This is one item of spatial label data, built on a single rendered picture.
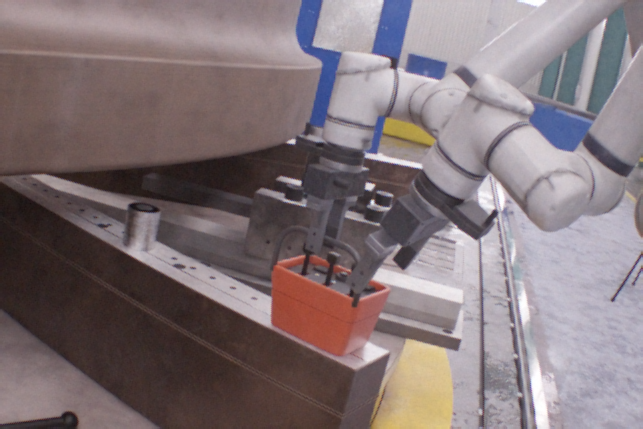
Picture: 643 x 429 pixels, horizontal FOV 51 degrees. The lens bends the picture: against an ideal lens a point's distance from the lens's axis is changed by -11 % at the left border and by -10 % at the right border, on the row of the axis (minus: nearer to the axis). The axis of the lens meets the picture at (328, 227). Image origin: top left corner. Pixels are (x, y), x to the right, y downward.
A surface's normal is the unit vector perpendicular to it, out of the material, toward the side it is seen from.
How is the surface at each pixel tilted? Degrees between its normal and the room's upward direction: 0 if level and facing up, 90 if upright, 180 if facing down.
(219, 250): 72
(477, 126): 89
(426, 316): 90
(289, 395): 90
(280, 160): 90
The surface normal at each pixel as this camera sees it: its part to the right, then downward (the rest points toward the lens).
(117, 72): 0.80, 0.33
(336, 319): -0.56, 0.21
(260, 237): -0.18, 0.22
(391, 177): 0.20, 0.30
